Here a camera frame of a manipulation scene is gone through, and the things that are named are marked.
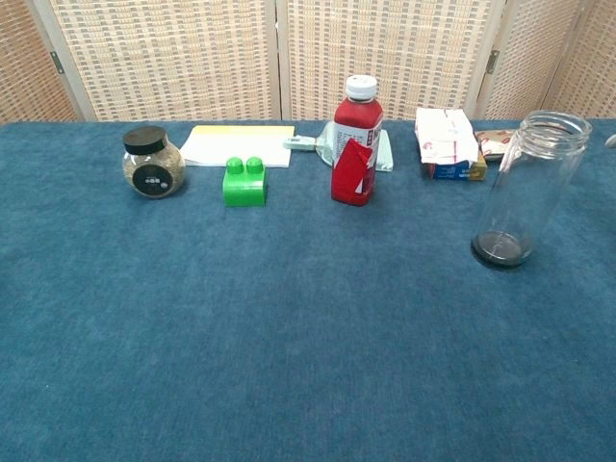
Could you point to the glass jar with black lid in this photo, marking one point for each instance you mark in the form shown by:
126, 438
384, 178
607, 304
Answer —
153, 168

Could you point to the green toy building block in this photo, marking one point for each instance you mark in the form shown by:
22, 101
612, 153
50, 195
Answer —
244, 190

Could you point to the blue yellow cardboard box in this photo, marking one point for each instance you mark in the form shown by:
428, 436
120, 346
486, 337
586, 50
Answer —
454, 172

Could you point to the woven folding screen panel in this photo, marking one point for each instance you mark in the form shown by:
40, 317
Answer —
168, 58
409, 48
597, 62
534, 53
24, 62

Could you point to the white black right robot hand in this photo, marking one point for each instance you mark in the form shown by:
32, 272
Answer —
612, 140

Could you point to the blue table cloth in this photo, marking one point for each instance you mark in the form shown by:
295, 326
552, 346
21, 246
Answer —
289, 313

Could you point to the metal screen hinge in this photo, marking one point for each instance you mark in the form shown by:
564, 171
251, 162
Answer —
57, 62
492, 61

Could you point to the white packet with red print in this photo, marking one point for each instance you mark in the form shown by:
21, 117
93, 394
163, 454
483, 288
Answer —
445, 137

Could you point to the tall clear glass jar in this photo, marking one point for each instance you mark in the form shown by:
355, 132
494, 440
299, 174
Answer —
503, 248

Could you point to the white yellow notepad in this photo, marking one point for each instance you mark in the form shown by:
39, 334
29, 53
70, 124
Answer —
240, 144

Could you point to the red drink bottle white cap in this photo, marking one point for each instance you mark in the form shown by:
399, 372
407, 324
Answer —
353, 125

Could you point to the mint green dustpan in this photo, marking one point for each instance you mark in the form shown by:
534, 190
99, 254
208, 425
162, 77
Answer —
298, 143

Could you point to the brown packet with red pattern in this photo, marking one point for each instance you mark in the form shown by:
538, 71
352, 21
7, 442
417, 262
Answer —
493, 142

